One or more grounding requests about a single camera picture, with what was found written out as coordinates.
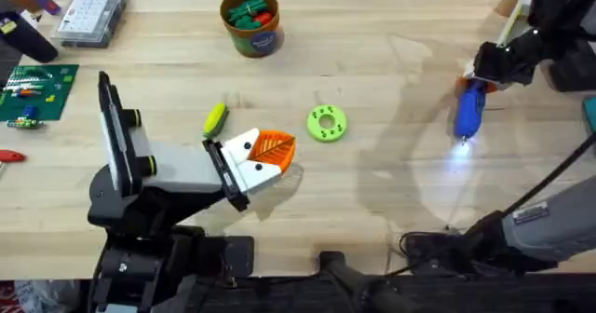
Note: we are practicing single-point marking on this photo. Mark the black case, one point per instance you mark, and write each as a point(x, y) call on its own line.
point(575, 68)

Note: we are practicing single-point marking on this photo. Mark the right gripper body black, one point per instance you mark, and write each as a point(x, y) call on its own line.
point(510, 61)

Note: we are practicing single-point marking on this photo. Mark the green board with blocks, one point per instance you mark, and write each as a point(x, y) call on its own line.
point(46, 89)

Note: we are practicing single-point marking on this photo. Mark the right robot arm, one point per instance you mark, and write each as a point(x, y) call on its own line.
point(554, 224)

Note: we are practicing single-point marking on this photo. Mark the teal soft pouch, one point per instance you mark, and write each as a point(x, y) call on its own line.
point(590, 115)

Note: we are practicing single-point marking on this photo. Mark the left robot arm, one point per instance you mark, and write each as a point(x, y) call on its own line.
point(139, 266)

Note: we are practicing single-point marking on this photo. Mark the left gripper body grey black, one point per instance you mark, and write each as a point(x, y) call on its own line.
point(186, 164)

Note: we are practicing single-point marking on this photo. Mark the brown cardboard tube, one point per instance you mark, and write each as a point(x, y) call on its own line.
point(507, 3)

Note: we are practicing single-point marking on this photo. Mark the black oblong tool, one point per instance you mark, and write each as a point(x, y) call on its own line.
point(28, 40)

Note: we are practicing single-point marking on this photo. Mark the clear plastic compartment box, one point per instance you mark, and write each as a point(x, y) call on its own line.
point(88, 15)

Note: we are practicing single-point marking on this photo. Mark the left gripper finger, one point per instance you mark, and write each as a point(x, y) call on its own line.
point(237, 147)
point(261, 178)

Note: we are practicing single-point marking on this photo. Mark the upright flat wrist plate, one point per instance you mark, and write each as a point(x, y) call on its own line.
point(514, 17)
point(116, 131)

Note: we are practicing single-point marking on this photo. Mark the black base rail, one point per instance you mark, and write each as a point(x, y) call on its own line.
point(465, 296)

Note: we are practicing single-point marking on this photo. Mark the brown tub with toys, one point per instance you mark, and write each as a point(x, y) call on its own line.
point(253, 43)

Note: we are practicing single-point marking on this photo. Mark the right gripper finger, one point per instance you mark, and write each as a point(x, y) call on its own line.
point(498, 86)
point(463, 81)

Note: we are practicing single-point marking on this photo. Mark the green disc with holes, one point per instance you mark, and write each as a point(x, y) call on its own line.
point(316, 129)

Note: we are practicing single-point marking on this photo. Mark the small purple bottle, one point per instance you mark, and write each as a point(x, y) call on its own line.
point(46, 3)

